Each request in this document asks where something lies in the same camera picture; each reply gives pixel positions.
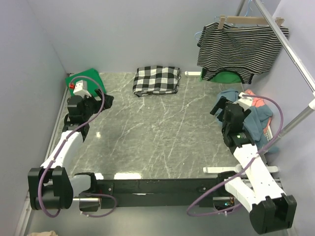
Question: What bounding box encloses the folded green t shirt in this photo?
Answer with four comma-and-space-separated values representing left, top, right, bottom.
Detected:
64, 68, 107, 97

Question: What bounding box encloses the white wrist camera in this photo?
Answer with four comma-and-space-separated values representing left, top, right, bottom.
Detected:
68, 80, 92, 98
234, 92, 252, 111

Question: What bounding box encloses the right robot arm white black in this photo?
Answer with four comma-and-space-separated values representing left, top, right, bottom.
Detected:
210, 93, 297, 235

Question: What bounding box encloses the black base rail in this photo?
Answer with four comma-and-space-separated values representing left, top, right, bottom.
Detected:
78, 177, 243, 212

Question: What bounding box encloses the green garment under striped shirt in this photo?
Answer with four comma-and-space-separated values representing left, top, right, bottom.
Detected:
199, 68, 242, 84

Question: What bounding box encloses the wooden clip hanger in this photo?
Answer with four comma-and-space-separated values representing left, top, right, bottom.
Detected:
213, 15, 285, 30

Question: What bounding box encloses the aluminium frame rail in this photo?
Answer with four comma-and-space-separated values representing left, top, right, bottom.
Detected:
13, 79, 68, 236

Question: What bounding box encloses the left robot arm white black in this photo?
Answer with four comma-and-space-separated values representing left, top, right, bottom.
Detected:
28, 89, 114, 218

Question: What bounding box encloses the coral pink shirt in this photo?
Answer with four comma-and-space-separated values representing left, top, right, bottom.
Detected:
245, 89, 265, 107

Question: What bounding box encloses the blue t shirt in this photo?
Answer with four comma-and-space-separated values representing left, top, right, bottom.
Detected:
215, 88, 273, 149

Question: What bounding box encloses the white laundry basket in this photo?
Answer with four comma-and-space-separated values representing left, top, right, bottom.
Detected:
262, 125, 273, 142

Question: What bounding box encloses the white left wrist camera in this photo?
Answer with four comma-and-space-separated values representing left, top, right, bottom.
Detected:
68, 80, 92, 98

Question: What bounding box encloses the folded black white checkered shirt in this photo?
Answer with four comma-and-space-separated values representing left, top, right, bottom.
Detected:
132, 65, 181, 97

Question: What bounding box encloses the black white striped shirt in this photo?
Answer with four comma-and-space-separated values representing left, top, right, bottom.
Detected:
197, 22, 282, 84

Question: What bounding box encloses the silver clothes rack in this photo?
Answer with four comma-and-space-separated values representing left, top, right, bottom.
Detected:
235, 0, 315, 151

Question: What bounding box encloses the beige cloth at bottom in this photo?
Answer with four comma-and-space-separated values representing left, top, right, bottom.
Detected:
27, 231, 58, 236

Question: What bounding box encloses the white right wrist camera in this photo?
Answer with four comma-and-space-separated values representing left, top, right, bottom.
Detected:
234, 92, 252, 111

